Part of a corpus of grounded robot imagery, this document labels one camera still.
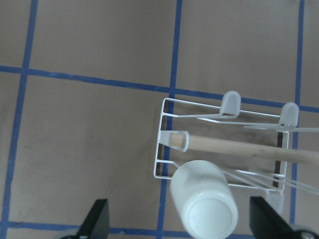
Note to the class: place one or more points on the white plastic cup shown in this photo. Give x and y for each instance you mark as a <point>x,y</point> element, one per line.
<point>203,200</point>

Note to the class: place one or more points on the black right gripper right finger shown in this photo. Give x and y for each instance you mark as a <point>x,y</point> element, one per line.
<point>266,223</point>

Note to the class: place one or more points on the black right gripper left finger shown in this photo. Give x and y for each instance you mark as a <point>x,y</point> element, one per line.
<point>97,223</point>

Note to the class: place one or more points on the white wire cup rack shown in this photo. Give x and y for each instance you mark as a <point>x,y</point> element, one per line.
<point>272,184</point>

